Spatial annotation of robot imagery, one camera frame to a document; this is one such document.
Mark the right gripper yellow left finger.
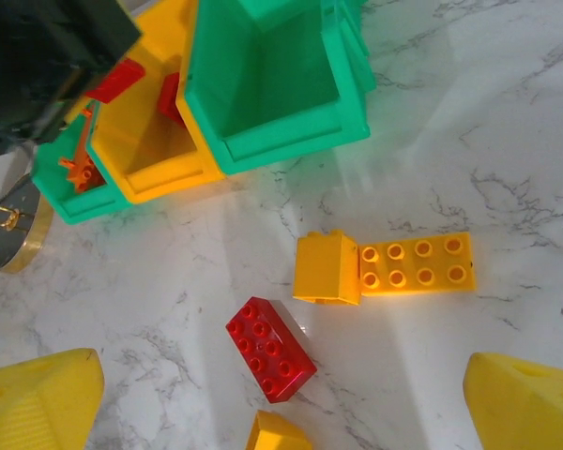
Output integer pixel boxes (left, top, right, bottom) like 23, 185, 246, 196
0, 347, 106, 450

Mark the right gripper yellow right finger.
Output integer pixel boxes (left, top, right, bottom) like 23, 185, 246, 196
464, 352, 563, 450

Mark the orange lego plate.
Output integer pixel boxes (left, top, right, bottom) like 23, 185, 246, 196
68, 107, 96, 182

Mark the small orange lego piece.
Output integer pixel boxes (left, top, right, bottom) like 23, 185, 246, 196
57, 157, 108, 194

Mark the yellow two-by-four lego plate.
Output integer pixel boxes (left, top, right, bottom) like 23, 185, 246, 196
358, 231, 479, 297

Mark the yellow lego slope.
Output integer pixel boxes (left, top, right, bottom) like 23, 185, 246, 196
244, 410, 313, 450

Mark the red two-by-four lego brick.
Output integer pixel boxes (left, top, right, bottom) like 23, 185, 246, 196
224, 295, 319, 405

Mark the yellow two-by-two lego brick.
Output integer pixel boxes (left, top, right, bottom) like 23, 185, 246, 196
292, 229, 361, 307

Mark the green bin with orange legos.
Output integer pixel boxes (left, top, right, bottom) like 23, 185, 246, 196
30, 100, 132, 226

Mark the green bin with yellow legos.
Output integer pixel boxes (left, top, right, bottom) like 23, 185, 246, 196
175, 0, 379, 177

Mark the yellow plastic bin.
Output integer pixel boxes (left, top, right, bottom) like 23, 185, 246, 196
86, 0, 226, 205

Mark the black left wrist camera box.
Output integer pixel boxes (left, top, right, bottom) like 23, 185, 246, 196
0, 0, 143, 102

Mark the gold wire jewelry stand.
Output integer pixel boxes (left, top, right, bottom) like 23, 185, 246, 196
0, 158, 55, 276

